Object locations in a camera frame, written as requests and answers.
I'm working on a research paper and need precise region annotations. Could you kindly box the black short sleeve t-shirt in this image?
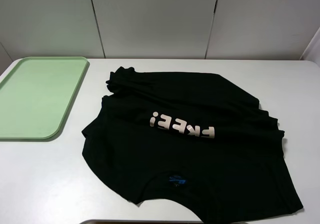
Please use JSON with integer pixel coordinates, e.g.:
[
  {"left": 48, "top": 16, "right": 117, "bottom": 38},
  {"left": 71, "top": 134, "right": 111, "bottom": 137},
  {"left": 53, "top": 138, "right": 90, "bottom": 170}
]
[{"left": 82, "top": 67, "right": 303, "bottom": 224}]

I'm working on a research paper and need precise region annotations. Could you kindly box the light green plastic tray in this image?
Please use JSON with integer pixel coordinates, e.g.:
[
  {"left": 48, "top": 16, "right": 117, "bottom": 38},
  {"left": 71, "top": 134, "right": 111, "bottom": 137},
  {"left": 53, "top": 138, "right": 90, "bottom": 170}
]
[{"left": 0, "top": 57, "right": 89, "bottom": 140}]

